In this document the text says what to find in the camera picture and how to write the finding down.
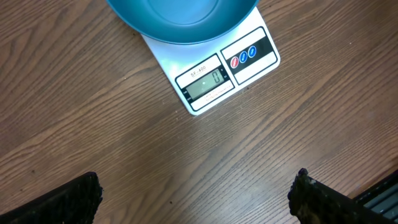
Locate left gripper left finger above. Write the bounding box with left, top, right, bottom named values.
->
left=1, top=172, right=103, bottom=224

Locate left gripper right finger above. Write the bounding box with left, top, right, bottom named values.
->
left=287, top=168, right=394, bottom=224

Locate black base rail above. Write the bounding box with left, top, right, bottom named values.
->
left=353, top=170, right=397, bottom=223

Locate teal bowl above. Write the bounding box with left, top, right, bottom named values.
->
left=107, top=0, right=259, bottom=44

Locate white digital kitchen scale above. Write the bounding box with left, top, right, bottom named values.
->
left=144, top=8, right=280, bottom=116

